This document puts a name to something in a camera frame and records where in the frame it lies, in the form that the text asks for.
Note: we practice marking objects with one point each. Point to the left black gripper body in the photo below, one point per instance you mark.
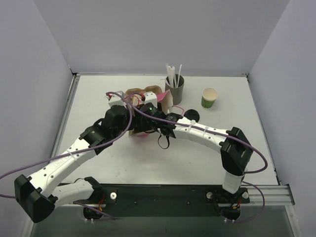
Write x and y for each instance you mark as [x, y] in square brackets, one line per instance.
[121, 108]

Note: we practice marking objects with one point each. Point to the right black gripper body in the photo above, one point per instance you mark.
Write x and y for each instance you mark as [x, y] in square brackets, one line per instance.
[150, 110]

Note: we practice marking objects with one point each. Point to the brown paper takeout bag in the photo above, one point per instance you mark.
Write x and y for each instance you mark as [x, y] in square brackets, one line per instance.
[164, 104]

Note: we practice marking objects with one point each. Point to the brown cardboard cup carrier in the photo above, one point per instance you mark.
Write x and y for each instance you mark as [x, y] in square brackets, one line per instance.
[154, 88]

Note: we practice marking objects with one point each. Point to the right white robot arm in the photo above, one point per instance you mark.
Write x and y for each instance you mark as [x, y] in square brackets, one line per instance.
[230, 144]

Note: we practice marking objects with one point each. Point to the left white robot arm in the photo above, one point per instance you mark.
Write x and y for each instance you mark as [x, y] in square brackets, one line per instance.
[41, 192]

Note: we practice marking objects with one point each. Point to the green paper coffee cup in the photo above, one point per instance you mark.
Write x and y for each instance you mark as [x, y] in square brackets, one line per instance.
[209, 96]

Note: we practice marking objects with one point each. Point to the grey cylindrical straw holder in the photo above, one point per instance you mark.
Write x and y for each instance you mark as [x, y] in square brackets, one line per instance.
[176, 93]

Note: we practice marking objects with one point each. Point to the black plastic cup lid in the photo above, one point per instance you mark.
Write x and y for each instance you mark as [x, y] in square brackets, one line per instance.
[192, 114]

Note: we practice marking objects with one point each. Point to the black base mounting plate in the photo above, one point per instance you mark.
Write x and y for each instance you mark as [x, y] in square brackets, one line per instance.
[127, 200]

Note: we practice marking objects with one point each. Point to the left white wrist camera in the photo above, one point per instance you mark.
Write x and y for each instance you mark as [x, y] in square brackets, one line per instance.
[113, 99]

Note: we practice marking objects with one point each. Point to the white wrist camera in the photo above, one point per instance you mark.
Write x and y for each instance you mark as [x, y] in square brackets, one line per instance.
[151, 97]
[113, 99]

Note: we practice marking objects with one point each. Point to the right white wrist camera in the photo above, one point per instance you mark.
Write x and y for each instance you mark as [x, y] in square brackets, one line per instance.
[151, 97]

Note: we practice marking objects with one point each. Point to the aluminium frame rail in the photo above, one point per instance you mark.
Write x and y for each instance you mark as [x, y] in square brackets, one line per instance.
[270, 195]

